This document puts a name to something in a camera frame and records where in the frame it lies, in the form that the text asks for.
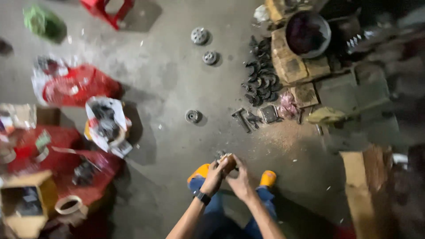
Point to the person's left hand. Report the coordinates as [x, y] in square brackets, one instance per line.
[211, 181]

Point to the person's right hand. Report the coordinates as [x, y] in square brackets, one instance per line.
[240, 181]

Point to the person's right fingers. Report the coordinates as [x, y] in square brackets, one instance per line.
[236, 163]

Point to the small brown metal part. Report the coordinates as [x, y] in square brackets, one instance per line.
[228, 162]

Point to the orange slipper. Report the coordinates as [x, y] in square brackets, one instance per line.
[199, 172]
[268, 178]

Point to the metal hammer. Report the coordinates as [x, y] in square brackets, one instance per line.
[241, 119]

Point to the black wristwatch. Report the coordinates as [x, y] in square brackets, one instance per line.
[203, 197]

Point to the dark metal pliers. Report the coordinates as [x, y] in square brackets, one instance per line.
[254, 118]

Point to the person's blue jeans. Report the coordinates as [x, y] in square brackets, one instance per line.
[229, 212]

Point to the square dark metal plate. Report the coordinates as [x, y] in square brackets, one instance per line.
[269, 114]

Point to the small round metal pulley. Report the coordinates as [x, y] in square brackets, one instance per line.
[193, 116]

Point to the pink plastic bag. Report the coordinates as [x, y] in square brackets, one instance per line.
[287, 106]

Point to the pile of black brake shoes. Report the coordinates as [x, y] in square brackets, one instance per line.
[261, 73]

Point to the yellow dirty cloth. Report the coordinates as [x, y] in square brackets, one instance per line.
[327, 116]

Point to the medium round metal clutch disc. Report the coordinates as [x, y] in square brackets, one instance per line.
[210, 57]

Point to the worn wooden block stack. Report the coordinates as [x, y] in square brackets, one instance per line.
[295, 63]

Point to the tall cardboard box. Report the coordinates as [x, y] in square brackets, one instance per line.
[365, 192]

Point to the large round metal clutch disc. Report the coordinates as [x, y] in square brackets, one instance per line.
[200, 36]

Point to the white bag with black parts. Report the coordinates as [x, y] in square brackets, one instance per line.
[107, 123]

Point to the round metal basin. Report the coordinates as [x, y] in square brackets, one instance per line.
[308, 34]

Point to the roll of brown tape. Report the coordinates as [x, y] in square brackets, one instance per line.
[69, 205]

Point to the red and white plastic bag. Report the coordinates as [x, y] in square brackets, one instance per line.
[74, 84]

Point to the red cloth with parts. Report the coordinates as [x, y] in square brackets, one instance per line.
[56, 166]

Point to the red plastic stool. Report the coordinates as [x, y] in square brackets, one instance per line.
[108, 10]

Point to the open cardboard box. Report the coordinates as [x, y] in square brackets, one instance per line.
[26, 205]

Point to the small cardboard box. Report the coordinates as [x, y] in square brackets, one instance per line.
[20, 116]

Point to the green plastic bag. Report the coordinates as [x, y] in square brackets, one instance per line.
[45, 24]

